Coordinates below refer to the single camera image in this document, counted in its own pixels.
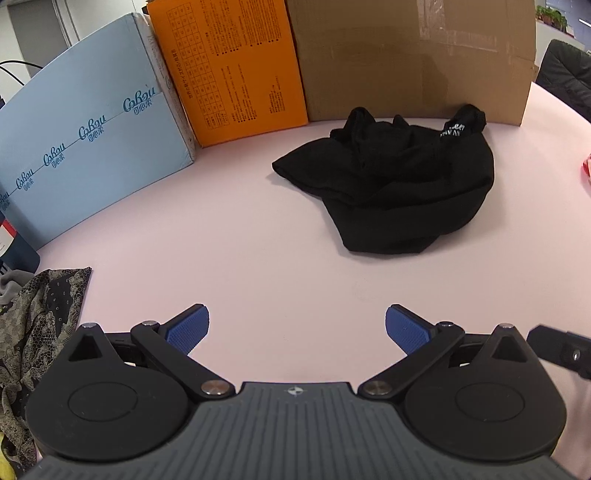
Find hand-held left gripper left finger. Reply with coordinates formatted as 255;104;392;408
68;303;235;401

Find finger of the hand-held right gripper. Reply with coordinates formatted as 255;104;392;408
526;325;591;380

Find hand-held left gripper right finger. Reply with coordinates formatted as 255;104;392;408
358;303;539;399

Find black knit vest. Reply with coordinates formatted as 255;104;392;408
271;104;496;255

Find patterned lace cloth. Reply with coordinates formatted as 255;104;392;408
0;266;93;468

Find grey cloth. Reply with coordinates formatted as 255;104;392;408
0;270;34;305

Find dark blue box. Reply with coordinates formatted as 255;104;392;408
0;213;40;279

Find light blue cardboard box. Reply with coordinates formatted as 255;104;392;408
0;12;197;250

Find orange printed box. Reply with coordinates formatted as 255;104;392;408
146;0;309;148

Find brown cardboard box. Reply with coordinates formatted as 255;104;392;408
285;0;539;127

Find black office chair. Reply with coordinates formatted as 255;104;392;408
534;39;591;123

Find potted green plants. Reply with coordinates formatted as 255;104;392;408
536;4;568;32

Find black cable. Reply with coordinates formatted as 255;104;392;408
0;60;43;88

